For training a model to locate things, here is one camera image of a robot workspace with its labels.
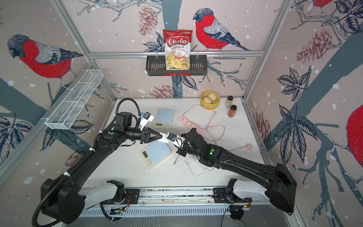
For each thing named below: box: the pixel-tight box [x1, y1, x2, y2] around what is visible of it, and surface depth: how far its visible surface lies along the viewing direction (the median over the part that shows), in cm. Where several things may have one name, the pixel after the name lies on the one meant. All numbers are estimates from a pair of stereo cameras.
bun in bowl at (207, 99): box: [203, 96, 213, 104], surface depth 113 cm
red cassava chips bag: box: [163, 29, 193, 71], surface depth 87 cm
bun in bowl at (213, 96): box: [207, 92, 218, 102], surface depth 117 cm
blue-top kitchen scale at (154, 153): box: [138, 140, 173, 170], surface depth 90 cm
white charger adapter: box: [157, 132, 170, 143], surface depth 71 cm
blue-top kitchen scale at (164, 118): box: [153, 108, 175, 129], surface depth 106 cm
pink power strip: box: [178, 115, 205, 137], surface depth 105 cm
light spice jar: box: [224, 95, 234, 109], surface depth 111 cm
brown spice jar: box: [227, 104, 238, 119], surface depth 105 cm
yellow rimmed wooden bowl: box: [200, 89, 221, 110], surface depth 116 cm
